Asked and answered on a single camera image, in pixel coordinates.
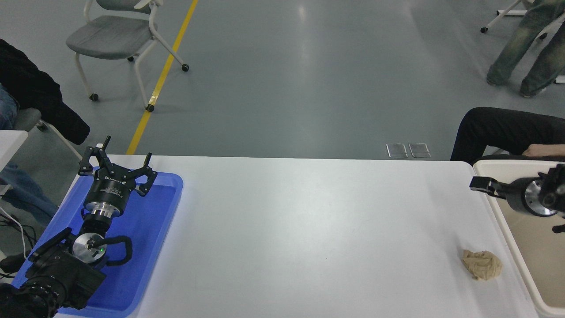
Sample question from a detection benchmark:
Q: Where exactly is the person's hand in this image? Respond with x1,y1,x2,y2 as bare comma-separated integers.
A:
522,144,565,159

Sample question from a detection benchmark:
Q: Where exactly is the grey chair white frame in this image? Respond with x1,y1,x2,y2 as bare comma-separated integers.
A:
480,0,565,41
66,0,190,113
12,108,83,160

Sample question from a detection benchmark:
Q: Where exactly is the black cable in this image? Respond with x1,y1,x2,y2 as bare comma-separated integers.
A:
0,216,39,250

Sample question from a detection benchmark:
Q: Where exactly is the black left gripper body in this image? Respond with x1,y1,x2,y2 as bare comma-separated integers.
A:
84,168,136,209

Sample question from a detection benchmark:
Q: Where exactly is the small black object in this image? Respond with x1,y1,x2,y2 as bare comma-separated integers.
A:
0,254,29,273

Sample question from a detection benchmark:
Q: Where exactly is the small white table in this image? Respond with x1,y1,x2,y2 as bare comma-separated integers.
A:
0,130,29,172

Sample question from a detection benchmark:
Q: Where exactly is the blue plastic tray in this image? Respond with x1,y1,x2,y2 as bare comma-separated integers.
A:
11,171,184,318

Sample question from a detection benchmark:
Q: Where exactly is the white cable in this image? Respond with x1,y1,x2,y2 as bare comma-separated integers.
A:
0,204,28,259

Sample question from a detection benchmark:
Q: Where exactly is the crumpled tan paper ball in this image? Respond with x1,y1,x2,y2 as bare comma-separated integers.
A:
461,250,503,281

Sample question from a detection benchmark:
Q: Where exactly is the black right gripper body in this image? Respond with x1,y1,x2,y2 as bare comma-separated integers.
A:
503,176,533,214

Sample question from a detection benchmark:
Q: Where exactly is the large pale plastic bin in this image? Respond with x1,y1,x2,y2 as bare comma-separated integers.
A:
472,159,565,318

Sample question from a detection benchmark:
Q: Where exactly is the person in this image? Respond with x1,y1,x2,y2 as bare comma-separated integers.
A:
486,0,565,98
450,107,565,162
0,38,90,227

